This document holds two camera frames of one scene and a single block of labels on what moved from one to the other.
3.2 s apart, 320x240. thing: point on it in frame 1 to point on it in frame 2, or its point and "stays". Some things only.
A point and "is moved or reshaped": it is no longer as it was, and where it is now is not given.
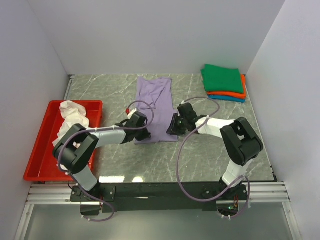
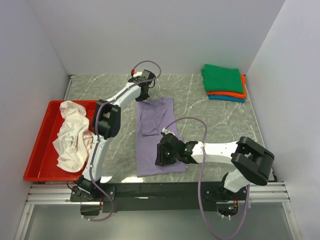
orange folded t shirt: [232, 94] stays
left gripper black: [146, 135] to [140, 99]
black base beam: [123, 197] stays
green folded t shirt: [222, 79] stays
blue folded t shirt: [227, 98] stays
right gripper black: [173, 129] to [161, 160]
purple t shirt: [155, 101] is moved or reshaped
